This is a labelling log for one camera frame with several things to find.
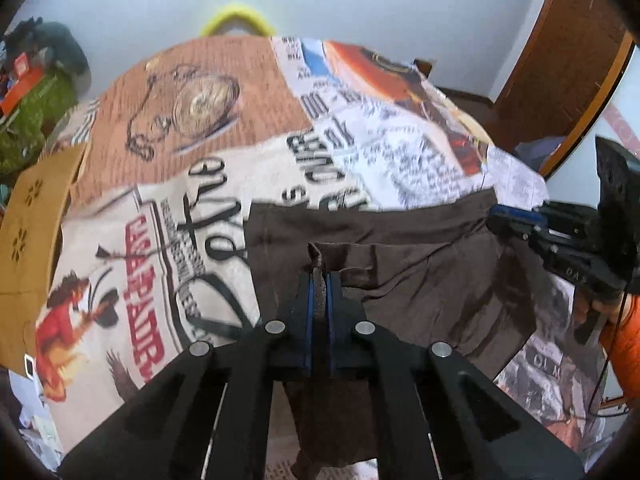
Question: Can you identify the dark brown t-shirt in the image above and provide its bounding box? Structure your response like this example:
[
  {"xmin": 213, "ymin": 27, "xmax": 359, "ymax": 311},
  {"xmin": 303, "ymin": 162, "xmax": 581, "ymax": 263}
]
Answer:
[{"xmin": 243, "ymin": 186, "xmax": 539, "ymax": 480}]

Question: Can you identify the orange sleeve forearm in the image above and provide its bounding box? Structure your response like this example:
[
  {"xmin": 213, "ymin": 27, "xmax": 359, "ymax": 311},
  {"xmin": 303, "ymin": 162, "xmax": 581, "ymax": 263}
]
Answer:
[{"xmin": 600, "ymin": 295, "xmax": 640, "ymax": 401}]

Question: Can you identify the printed newspaper-pattern bed sheet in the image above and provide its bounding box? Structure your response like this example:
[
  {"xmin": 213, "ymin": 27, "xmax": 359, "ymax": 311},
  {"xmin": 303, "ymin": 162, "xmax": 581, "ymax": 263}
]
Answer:
[{"xmin": 36, "ymin": 37, "xmax": 589, "ymax": 479}]

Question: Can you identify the brown wooden door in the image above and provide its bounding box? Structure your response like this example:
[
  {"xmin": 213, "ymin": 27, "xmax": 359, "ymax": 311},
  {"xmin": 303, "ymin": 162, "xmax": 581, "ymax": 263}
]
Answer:
[{"xmin": 486, "ymin": 0, "xmax": 634, "ymax": 177}]

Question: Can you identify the dark teal plush toy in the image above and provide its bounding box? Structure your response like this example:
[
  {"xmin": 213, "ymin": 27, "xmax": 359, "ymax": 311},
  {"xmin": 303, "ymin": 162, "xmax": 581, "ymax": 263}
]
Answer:
[{"xmin": 1, "ymin": 18, "xmax": 91, "ymax": 96}]

